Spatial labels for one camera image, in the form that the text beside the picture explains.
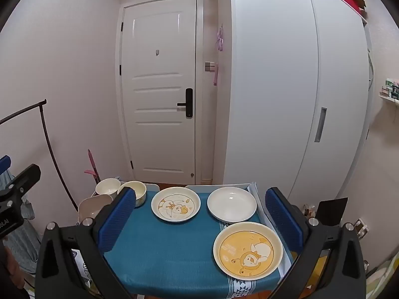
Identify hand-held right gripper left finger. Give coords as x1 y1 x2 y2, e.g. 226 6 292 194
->
34 188 138 299

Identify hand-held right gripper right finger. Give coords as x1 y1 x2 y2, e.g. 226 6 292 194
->
265 187 367 299

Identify beige plastic basin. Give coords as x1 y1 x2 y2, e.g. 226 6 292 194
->
77 194 114 225

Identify yellow rimmed bowl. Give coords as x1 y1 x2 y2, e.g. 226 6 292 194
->
117 181 147 208

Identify cream flared bowl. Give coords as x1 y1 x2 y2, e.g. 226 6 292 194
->
95 178 121 199

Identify yellow plate with bear print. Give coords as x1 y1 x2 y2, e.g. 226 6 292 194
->
213 222 284 281

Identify plain white plate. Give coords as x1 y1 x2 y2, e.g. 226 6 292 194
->
207 187 258 223

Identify cream plate with duck print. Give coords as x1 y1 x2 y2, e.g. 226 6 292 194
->
151 187 201 223

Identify grey blue striped cloth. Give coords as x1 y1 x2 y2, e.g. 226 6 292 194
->
0 174 42 275

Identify white table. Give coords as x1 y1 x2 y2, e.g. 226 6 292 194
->
120 181 259 194

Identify black laptop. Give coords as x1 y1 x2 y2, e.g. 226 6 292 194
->
315 197 349 226

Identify black clothes rack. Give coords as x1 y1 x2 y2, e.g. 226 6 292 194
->
0 99 78 211

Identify teal tablecloth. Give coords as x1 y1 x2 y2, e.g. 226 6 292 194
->
103 190 294 296

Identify printed packet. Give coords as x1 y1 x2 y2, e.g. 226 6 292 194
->
71 249 94 287

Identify green yellow patterned bedsheet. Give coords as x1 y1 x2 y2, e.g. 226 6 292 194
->
365 252 396 299

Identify white door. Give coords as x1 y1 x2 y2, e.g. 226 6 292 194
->
120 0 198 185

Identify white wardrobe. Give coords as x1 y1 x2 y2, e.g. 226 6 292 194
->
217 0 373 222

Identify pink hanging hooks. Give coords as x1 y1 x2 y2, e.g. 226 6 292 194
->
216 25 225 52

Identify black door lock handle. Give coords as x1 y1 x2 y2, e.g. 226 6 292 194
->
177 88 193 119

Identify white wall shelf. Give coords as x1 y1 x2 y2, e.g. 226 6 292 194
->
379 78 399 103

